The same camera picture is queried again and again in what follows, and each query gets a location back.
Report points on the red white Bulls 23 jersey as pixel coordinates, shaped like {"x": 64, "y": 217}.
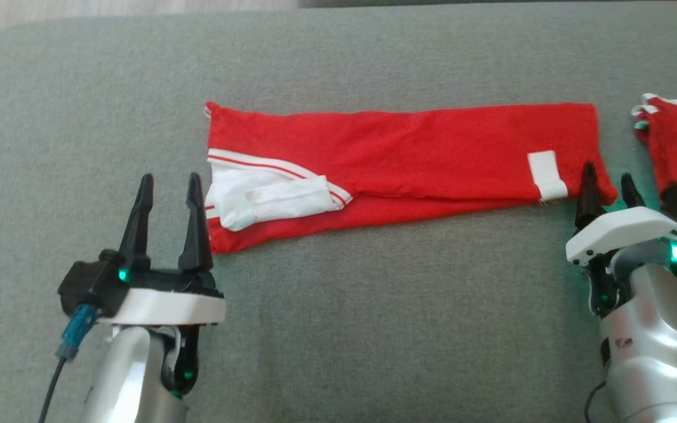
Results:
{"x": 421, "y": 153}

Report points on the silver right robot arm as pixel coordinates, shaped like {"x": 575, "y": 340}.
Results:
{"x": 656, "y": 352}

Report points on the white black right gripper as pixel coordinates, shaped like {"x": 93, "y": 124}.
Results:
{"x": 626, "y": 232}

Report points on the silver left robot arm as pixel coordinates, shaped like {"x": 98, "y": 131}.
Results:
{"x": 127, "y": 382}

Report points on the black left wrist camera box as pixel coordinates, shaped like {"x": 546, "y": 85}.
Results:
{"x": 89, "y": 285}

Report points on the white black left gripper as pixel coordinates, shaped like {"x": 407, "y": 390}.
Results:
{"x": 168, "y": 305}

